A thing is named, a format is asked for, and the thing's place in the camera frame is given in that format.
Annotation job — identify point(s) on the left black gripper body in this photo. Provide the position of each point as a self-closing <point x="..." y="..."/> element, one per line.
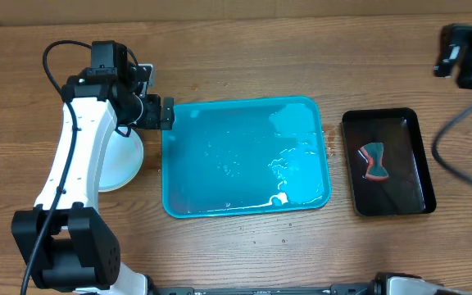
<point x="146" y="115"/>

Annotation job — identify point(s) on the light blue plate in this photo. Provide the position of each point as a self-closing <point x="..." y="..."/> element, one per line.
<point x="122" y="161"/>

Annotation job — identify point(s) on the pink and black sponge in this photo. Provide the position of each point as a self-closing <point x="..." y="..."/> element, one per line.
<point x="373" y="153"/>

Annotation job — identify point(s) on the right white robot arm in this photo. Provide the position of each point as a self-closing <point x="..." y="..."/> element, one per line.
<point x="455" y="49"/>

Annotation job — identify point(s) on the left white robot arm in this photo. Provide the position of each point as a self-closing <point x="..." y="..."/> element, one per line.
<point x="64" y="242"/>

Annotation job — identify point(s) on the teal plastic tray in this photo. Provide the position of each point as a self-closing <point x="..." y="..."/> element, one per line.
<point x="244" y="157"/>

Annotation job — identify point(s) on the black rectangular tray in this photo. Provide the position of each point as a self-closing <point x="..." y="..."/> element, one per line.
<point x="408" y="190"/>

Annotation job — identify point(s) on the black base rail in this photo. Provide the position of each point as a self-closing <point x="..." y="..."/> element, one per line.
<point x="384" y="283"/>

